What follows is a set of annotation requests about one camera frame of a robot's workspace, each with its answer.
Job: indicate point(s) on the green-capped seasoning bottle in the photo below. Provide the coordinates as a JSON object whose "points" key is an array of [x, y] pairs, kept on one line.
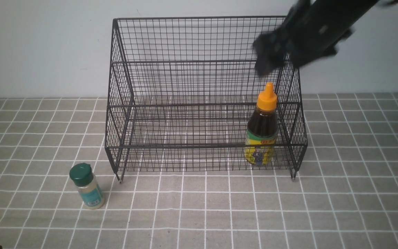
{"points": [[89, 190]]}

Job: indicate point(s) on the grey checkered tablecloth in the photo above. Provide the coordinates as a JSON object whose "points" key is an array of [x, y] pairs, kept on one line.
{"points": [[345, 195]]}

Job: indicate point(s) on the black wire shelf rack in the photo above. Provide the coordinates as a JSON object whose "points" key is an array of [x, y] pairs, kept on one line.
{"points": [[181, 91]]}

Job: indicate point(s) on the orange-capped brown sauce bottle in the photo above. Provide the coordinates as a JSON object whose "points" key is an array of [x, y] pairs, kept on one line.
{"points": [[262, 128]]}

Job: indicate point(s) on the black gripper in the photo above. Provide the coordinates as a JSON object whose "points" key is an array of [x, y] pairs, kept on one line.
{"points": [[272, 52]]}

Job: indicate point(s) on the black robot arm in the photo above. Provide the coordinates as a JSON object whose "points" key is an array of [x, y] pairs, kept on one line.
{"points": [[310, 31]]}

